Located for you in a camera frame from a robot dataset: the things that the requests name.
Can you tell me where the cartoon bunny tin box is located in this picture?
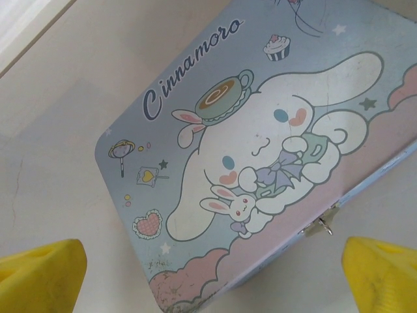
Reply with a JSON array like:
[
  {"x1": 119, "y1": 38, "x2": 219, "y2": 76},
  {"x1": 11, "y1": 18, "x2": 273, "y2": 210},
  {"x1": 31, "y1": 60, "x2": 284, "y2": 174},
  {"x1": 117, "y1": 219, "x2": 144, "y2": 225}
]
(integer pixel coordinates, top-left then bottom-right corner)
[{"x1": 94, "y1": 0, "x2": 417, "y2": 313}]

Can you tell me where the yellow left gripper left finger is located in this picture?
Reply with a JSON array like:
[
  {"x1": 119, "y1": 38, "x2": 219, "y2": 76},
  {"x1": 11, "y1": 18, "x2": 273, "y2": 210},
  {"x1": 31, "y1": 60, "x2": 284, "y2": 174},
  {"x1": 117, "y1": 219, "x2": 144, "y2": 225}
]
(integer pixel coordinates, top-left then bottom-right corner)
[{"x1": 0, "y1": 239, "x2": 87, "y2": 313}]

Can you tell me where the silver tin box latch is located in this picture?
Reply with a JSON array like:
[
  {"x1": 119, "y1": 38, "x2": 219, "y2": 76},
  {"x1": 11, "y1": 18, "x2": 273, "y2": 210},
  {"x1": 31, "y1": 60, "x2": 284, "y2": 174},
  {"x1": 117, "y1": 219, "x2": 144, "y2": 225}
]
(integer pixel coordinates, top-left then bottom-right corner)
[{"x1": 304, "y1": 203, "x2": 340, "y2": 237}]

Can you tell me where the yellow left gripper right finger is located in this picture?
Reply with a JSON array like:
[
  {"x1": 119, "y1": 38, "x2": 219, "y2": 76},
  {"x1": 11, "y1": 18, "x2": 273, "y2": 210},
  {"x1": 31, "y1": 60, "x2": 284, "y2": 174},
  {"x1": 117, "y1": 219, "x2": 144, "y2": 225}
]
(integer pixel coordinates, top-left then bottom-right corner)
[{"x1": 341, "y1": 236, "x2": 417, "y2": 313}]

